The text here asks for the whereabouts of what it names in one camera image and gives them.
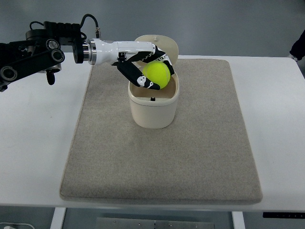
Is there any person in dark clothing right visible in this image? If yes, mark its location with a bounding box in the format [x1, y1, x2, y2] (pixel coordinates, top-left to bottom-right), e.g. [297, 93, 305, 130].
[289, 31, 305, 62]

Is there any black table control panel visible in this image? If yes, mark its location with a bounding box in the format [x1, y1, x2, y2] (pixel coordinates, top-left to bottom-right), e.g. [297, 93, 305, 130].
[263, 212, 305, 219]

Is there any white left table leg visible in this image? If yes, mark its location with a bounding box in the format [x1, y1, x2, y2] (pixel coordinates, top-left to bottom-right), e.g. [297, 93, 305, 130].
[50, 208, 66, 229]

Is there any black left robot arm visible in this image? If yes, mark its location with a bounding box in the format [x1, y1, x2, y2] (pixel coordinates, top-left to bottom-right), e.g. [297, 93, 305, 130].
[0, 21, 87, 92]

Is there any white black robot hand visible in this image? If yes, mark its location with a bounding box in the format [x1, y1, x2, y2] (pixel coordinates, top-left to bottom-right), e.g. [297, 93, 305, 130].
[83, 38, 174, 90]

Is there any grey metal base plate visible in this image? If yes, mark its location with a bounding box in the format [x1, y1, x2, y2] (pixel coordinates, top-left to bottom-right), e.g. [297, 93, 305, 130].
[95, 218, 215, 229]

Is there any white table leg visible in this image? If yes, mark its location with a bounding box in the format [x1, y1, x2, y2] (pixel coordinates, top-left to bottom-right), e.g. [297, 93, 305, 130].
[50, 208, 66, 229]
[232, 211, 245, 229]

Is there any white right table leg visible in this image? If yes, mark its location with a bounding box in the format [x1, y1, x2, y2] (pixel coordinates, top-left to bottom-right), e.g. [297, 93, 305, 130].
[232, 211, 245, 229]

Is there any yellow-green tennis ball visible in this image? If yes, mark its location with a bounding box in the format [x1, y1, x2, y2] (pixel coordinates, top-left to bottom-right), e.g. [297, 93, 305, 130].
[142, 61, 171, 89]

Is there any beige fabric mat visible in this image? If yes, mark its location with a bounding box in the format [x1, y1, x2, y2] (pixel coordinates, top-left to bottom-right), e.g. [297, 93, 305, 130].
[60, 59, 263, 205]

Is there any cream bin with open lid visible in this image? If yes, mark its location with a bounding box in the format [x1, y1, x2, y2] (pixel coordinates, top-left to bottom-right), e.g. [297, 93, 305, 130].
[128, 35, 180, 129]

